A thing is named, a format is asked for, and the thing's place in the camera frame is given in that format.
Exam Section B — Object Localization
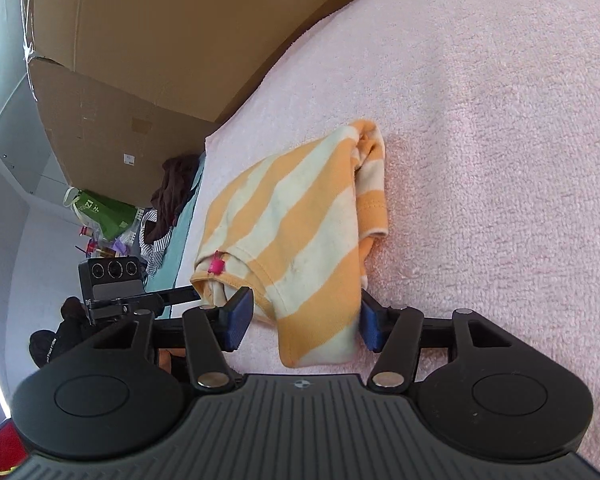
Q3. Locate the orange white striped sweater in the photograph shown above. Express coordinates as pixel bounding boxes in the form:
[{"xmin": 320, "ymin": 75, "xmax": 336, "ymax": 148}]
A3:
[{"xmin": 190, "ymin": 119, "xmax": 389, "ymax": 368}]

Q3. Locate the red sleeved left forearm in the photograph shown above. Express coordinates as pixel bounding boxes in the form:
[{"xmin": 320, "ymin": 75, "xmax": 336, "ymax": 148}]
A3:
[{"xmin": 0, "ymin": 418, "xmax": 29, "ymax": 478}]

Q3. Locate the navy white striped shirt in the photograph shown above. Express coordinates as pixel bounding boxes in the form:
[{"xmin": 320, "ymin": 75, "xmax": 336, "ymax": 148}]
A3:
[{"xmin": 138, "ymin": 209, "xmax": 174, "ymax": 276}]

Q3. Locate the teal folded cloth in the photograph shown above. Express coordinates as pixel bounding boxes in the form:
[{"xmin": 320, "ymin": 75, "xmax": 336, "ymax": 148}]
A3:
[{"xmin": 145, "ymin": 153, "xmax": 206, "ymax": 292}]

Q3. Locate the small white label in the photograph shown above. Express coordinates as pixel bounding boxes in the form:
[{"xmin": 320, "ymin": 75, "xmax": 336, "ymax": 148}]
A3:
[{"xmin": 123, "ymin": 154, "xmax": 135, "ymax": 166}]

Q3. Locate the dark brown garment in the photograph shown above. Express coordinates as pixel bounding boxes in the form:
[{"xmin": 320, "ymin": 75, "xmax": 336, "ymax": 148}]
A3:
[{"xmin": 144, "ymin": 154, "xmax": 199, "ymax": 244}]

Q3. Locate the left cardboard box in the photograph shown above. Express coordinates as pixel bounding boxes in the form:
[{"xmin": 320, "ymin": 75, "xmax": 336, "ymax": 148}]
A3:
[{"xmin": 28, "ymin": 58, "xmax": 218, "ymax": 207}]

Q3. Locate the pink towel mat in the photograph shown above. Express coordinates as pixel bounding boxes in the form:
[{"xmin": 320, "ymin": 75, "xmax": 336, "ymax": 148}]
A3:
[{"xmin": 178, "ymin": 0, "xmax": 600, "ymax": 467}]

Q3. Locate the large centre cardboard box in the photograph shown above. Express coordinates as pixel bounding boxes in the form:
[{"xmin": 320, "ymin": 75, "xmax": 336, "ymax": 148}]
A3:
[{"xmin": 22, "ymin": 0, "xmax": 353, "ymax": 122}]

